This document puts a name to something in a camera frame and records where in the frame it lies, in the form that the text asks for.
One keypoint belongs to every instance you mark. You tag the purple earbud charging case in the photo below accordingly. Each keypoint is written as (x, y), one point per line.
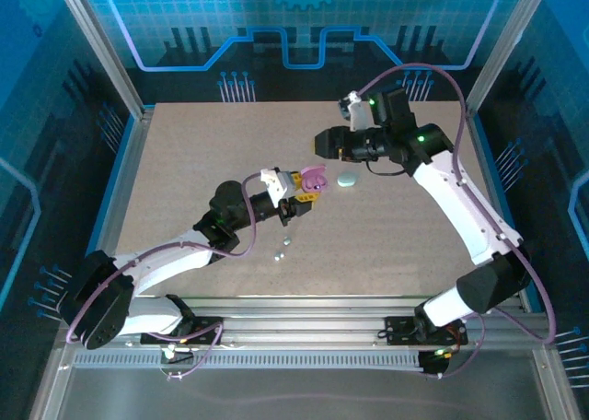
(315, 180)

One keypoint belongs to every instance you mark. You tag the mint earbud charging case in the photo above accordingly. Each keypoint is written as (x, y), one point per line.
(348, 181)

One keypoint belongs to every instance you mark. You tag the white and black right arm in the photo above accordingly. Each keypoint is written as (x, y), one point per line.
(460, 208)

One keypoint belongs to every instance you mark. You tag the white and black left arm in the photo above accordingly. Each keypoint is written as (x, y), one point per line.
(161, 259)

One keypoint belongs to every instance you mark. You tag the small black circuit board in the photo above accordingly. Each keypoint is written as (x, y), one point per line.
(175, 354)
(432, 362)

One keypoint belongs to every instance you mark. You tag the aluminium side rail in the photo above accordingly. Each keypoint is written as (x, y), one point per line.
(492, 185)
(129, 185)

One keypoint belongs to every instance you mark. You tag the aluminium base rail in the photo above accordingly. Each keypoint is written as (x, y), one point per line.
(299, 321)

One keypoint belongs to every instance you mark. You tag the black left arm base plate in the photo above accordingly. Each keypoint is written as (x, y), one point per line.
(202, 323)

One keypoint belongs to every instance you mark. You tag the aluminium frame post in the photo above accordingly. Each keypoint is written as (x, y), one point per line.
(506, 47)
(102, 47)

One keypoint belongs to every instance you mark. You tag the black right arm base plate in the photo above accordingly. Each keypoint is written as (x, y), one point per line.
(398, 330)

